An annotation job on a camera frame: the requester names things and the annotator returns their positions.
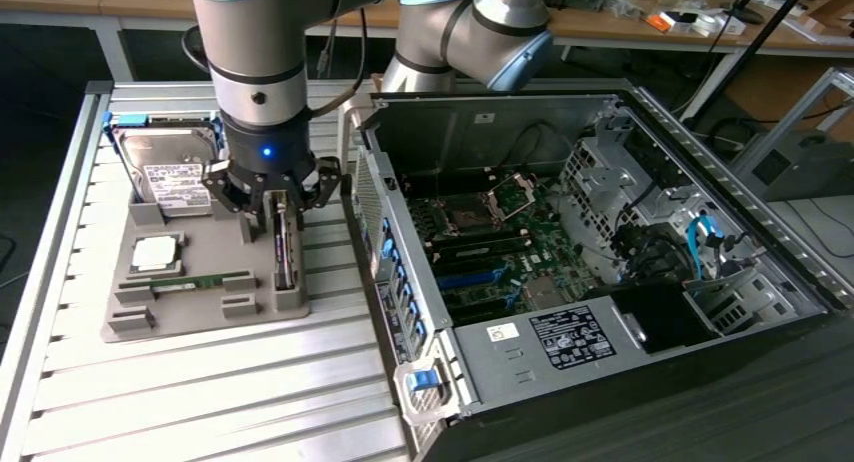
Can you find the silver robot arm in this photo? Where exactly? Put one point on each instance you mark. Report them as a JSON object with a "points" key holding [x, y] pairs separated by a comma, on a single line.
{"points": [[254, 42]]}

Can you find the green motherboard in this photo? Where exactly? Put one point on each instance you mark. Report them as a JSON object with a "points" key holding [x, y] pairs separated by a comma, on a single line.
{"points": [[555, 252]]}

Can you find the open black PC case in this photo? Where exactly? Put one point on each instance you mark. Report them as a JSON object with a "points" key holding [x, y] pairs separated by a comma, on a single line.
{"points": [[668, 407]]}

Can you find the grey parts rack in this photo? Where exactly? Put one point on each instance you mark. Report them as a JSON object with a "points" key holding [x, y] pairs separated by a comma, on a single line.
{"points": [[201, 307]]}

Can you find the black graphics card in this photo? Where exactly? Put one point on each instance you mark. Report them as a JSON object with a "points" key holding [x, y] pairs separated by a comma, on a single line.
{"points": [[286, 247]]}

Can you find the grey power supply unit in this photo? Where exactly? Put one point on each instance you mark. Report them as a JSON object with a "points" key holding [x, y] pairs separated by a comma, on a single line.
{"points": [[535, 352]]}

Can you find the grey disk bay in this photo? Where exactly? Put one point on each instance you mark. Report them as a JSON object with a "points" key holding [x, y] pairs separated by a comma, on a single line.
{"points": [[735, 307]]}

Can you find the orange box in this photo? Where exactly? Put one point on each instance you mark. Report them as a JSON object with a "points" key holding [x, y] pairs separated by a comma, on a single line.
{"points": [[668, 22]]}

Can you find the grey cabinet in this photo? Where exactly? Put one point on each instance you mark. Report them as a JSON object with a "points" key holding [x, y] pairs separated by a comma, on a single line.
{"points": [[801, 172]]}

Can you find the silver CPU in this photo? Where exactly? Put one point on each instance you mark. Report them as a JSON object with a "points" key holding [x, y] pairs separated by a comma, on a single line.
{"points": [[156, 254]]}

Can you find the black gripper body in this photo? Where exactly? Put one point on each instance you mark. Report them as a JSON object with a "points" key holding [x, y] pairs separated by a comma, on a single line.
{"points": [[268, 147]]}

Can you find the metal socket cover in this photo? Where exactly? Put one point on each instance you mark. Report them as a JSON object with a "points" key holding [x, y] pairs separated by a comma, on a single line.
{"points": [[515, 197]]}

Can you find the CPU socket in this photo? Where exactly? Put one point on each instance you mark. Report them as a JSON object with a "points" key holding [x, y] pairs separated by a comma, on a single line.
{"points": [[468, 214]]}

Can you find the black fan shroud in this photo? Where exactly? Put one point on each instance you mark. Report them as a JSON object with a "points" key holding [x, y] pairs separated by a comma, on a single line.
{"points": [[661, 317]]}

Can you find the blue case latch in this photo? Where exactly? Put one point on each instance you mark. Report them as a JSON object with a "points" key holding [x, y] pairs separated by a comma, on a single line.
{"points": [[422, 379]]}

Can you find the black monitor stand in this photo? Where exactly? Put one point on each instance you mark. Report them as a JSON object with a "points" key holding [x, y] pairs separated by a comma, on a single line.
{"points": [[748, 9]]}

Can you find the blue card retainer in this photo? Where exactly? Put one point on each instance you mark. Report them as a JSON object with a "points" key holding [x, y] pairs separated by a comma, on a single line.
{"points": [[401, 282]]}

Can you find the green RAM stick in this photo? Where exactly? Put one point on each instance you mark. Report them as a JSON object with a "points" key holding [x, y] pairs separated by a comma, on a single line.
{"points": [[188, 281]]}

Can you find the aluminium frame rail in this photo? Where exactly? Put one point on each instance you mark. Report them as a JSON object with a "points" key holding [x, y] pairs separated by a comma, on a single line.
{"points": [[828, 89]]}

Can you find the metal drive cage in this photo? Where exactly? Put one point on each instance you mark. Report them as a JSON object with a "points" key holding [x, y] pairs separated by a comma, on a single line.
{"points": [[601, 177]]}

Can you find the hard disk with blue carrier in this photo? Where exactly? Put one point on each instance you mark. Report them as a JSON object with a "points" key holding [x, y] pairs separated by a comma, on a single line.
{"points": [[170, 177]]}

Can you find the black stand pole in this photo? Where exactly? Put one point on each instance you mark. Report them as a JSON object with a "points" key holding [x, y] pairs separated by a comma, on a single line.
{"points": [[765, 32]]}

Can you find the white box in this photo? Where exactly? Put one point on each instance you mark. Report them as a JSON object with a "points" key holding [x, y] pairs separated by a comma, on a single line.
{"points": [[724, 27]]}

